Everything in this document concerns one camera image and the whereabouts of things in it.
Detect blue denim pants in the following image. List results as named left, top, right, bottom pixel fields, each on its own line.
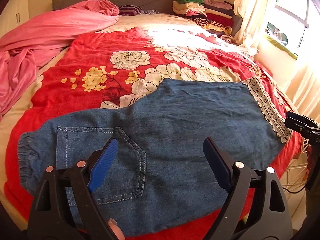
left=17, top=77, right=292, bottom=237

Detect left hand fingertip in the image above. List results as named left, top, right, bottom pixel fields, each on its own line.
left=107, top=218, right=125, bottom=240

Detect cream curtain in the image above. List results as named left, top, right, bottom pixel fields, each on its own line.
left=234, top=0, right=319, bottom=121

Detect red floral bedspread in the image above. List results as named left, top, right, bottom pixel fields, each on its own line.
left=3, top=27, right=304, bottom=240

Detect pink blanket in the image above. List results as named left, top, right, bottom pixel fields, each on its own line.
left=1, top=0, right=119, bottom=115

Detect stack of folded clothes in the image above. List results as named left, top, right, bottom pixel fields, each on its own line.
left=172, top=0, right=242, bottom=38

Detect dark striped pillow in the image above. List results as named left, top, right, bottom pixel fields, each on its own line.
left=118, top=5, right=159, bottom=16

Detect white wire basket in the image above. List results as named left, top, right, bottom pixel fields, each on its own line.
left=281, top=139, right=309, bottom=194

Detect black cable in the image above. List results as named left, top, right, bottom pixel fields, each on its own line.
left=283, top=183, right=308, bottom=195

